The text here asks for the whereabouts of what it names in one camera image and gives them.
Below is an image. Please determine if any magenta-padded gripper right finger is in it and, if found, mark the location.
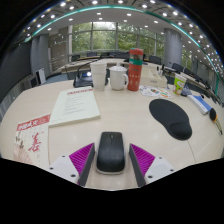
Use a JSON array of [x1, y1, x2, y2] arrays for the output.
[[128, 143, 176, 188]]

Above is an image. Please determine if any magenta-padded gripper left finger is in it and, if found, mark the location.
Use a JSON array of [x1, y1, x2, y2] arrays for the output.
[[48, 142, 96, 187]]

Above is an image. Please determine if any black and grey computer mouse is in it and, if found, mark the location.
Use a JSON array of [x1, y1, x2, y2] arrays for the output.
[[95, 131, 126, 175]]

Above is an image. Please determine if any black mouse pad with wrist rest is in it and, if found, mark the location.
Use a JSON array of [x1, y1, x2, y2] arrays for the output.
[[148, 98, 193, 141]]

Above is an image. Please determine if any red and beige magazine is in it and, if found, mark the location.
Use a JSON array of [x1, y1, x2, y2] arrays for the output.
[[13, 113, 52, 169]]

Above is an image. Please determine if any white booklet with red title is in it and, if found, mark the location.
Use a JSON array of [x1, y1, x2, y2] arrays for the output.
[[48, 87, 102, 128]]

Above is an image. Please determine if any blue and white book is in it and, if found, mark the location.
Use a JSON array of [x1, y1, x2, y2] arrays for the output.
[[186, 94, 213, 116]]

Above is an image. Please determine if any colourful sticker sheet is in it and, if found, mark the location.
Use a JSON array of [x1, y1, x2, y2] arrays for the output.
[[139, 84, 174, 100]]

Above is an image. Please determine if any black handheld microphone yellow band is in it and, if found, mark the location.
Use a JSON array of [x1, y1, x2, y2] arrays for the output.
[[208, 107, 224, 136]]

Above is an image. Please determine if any black gooseneck conference microphone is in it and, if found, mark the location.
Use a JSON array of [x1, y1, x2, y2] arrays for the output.
[[72, 59, 109, 89], [180, 84, 193, 98]]

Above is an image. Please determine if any green printed paper cup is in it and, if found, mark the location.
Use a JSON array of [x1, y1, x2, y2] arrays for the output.
[[173, 72, 188, 96]]

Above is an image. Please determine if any grey box-shaped floor unit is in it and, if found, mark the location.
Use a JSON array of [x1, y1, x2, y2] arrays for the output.
[[29, 76, 39, 88]]

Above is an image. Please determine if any white standing board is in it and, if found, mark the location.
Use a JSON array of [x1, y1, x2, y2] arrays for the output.
[[35, 67, 47, 86]]

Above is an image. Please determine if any white paper cup stack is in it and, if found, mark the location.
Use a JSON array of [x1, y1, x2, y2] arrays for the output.
[[89, 62, 108, 92]]

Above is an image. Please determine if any white lidded mug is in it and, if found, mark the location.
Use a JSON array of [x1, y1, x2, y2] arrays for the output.
[[108, 65, 130, 92]]

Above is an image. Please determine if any red bottle with green band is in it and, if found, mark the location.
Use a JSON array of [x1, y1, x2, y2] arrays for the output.
[[126, 47, 145, 92]]

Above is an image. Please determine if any group of dark office chairs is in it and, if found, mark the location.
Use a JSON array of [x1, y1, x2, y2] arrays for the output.
[[69, 49, 221, 98]]

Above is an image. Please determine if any long curved conference desk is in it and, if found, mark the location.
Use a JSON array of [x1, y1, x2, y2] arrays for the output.
[[54, 57, 221, 101]]

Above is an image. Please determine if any group of round ceiling lights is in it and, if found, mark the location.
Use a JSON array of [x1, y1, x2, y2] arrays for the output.
[[23, 0, 224, 78]]

